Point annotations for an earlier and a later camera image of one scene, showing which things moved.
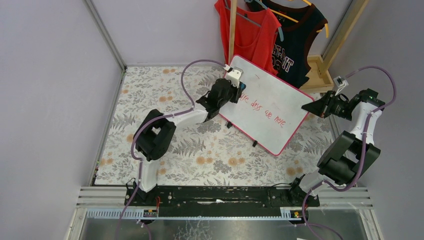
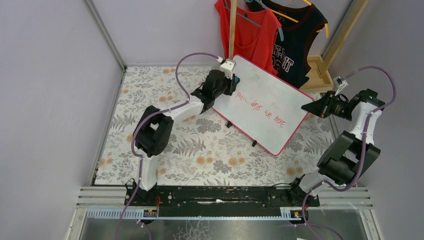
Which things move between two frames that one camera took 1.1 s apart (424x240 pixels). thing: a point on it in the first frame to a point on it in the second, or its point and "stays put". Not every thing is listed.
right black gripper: [329, 105] stays put
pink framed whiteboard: [270, 111] stays put
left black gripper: [228, 91] to [227, 84]
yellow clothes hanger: [292, 20] stays put
